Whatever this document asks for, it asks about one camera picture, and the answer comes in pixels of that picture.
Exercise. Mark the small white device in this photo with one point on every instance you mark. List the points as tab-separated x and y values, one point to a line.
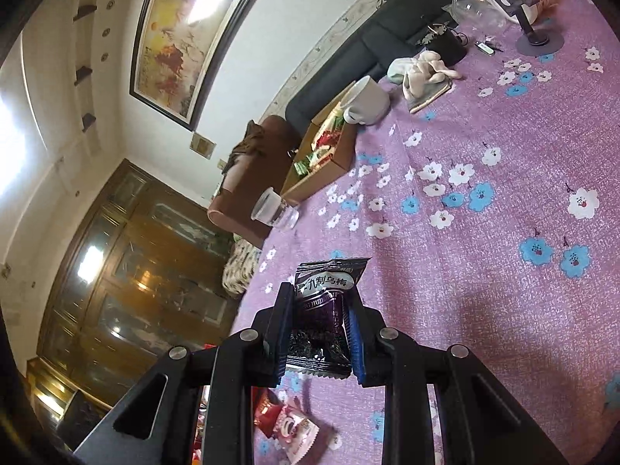
485	47

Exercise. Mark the brown striped cloth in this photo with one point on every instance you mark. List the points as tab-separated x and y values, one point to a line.
248	145

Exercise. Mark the black plum snack packet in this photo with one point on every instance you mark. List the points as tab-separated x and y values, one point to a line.
319	315

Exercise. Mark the brown armchair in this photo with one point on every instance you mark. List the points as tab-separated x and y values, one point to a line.
242	196

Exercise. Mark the framed wall painting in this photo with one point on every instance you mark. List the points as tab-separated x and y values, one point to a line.
179	53

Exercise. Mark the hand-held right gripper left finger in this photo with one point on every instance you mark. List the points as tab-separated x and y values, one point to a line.
284	334

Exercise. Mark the dark wall shelf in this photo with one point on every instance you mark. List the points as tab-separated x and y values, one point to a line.
89	122
83	73

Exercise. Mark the cardboard box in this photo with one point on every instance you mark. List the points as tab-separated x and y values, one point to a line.
334	167

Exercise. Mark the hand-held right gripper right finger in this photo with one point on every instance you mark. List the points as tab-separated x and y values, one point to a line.
356	344

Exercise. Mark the white crumpled cloth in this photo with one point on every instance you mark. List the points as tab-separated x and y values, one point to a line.
421	70

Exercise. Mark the dark sofa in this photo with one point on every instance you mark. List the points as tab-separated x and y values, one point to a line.
348	58

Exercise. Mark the floral cushion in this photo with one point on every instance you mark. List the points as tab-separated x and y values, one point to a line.
240	266

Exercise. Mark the small red snack packet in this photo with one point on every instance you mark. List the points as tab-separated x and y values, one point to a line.
266	411

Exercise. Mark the pile of wrapped snacks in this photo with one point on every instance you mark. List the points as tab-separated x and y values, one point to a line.
319	147

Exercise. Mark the small clear glass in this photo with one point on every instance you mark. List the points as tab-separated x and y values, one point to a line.
276	210

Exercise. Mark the white mug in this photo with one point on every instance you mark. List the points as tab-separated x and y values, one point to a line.
368	97

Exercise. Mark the black pouch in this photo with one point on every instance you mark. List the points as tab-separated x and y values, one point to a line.
450	49

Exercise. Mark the black phone stand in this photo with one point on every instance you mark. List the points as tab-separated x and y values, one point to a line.
537	43

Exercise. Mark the grey flat tablet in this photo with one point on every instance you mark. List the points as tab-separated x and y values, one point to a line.
432	95

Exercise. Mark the purple floral tablecloth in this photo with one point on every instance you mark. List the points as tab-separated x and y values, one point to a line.
484	276

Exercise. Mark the wall switch plate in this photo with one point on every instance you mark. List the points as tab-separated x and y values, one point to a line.
202	145

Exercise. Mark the pink white snack packet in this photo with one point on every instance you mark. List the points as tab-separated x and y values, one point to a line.
295	433

